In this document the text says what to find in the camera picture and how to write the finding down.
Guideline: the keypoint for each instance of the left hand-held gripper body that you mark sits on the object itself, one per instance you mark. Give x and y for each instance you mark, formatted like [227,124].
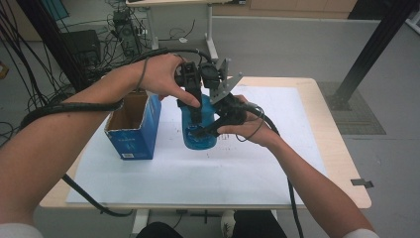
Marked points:
[193,77]

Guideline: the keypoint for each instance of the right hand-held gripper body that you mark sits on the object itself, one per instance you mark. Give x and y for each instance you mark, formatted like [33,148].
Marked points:
[231,110]

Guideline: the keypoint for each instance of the black metal post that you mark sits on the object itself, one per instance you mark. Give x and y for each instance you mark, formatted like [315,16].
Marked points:
[369,49]

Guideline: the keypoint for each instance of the white paper sheet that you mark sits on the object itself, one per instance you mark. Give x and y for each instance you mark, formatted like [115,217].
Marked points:
[204,178]

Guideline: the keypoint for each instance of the person's left hand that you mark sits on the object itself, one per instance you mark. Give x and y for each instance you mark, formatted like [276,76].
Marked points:
[160,77]

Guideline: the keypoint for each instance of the person's black trousers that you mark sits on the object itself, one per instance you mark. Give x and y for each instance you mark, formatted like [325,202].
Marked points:
[254,224]

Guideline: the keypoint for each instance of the white table leg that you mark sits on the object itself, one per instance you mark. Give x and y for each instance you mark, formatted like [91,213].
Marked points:
[140,221]

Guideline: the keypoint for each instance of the white shirt sleeve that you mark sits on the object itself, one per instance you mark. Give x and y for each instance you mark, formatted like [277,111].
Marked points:
[16,231]
[361,234]

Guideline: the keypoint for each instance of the grey tape piece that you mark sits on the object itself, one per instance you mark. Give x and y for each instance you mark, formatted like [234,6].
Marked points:
[361,182]

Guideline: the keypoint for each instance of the blue cardboard box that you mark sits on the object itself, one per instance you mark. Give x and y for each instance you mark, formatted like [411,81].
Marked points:
[135,139]

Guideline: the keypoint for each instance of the blue plastic bottle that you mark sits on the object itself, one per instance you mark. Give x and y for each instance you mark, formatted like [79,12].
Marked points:
[206,110]

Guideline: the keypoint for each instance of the person's white shoe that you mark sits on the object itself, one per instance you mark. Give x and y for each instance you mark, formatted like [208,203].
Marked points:
[228,224]

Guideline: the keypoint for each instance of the white-legged background desk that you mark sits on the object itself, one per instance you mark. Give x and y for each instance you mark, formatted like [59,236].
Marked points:
[209,33]

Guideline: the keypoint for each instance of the person's right hand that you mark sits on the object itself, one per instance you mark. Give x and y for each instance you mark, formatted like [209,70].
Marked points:
[256,129]

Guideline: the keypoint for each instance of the black equipment box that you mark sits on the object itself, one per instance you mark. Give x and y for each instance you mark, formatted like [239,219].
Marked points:
[82,46]

